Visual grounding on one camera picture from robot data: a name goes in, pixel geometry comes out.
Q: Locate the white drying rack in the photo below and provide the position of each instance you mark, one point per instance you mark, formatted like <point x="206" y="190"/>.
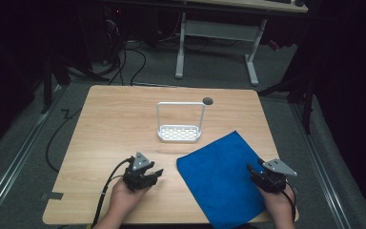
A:
<point x="178" y="133"/>

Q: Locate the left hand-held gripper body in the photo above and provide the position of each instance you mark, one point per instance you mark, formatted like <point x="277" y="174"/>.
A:
<point x="136" y="178"/>

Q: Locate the blue cloth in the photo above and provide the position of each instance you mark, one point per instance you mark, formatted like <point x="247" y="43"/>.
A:
<point x="219" y="178"/>

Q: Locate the white-framed desk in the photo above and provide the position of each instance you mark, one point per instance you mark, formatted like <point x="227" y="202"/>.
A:
<point x="219" y="30"/>

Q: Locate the grey tape strip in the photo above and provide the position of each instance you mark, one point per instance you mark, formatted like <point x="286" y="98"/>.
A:
<point x="53" y="195"/>

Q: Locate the person's left hand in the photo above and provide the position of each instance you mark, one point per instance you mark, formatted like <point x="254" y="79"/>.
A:
<point x="124" y="200"/>

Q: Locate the dark round table grommet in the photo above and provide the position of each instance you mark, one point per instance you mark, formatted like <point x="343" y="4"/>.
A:
<point x="207" y="101"/>

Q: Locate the aluminium floor rail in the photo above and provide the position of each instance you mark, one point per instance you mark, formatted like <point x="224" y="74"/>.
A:
<point x="16" y="159"/>
<point x="322" y="171"/>

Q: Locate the person's right hand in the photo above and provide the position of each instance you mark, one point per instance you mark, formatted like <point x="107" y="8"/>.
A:
<point x="278" y="205"/>

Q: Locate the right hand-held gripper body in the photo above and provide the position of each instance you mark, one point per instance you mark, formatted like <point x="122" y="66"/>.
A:
<point x="273" y="181"/>

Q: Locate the black stand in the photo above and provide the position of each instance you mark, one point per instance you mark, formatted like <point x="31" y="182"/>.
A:
<point x="52" y="73"/>
<point x="305" y="95"/>

